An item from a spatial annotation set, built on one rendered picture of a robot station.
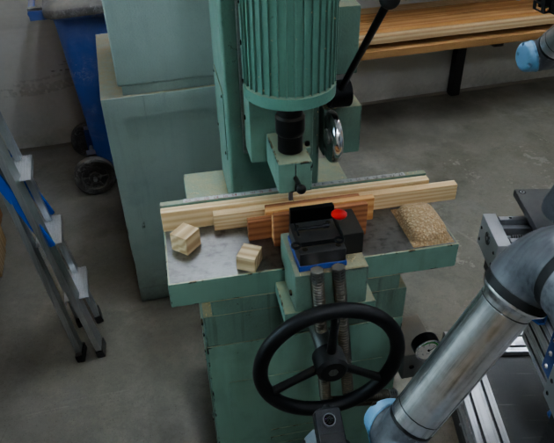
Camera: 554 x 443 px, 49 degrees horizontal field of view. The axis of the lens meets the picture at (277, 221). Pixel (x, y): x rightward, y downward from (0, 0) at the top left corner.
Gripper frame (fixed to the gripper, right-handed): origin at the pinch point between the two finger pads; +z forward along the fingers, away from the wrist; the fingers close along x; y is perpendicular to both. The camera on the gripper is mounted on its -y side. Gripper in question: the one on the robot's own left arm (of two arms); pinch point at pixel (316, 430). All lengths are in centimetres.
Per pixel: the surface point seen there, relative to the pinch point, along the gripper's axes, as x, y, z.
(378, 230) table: 21.3, -33.2, 17.2
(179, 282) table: -21.5, -29.4, 10.7
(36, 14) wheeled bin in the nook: -70, -121, 169
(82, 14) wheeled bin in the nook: -50, -118, 163
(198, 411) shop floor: -23, 29, 89
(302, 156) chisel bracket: 6, -51, 14
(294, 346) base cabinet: 1.1, -9.4, 21.8
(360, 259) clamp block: 12.1, -30.7, 1.0
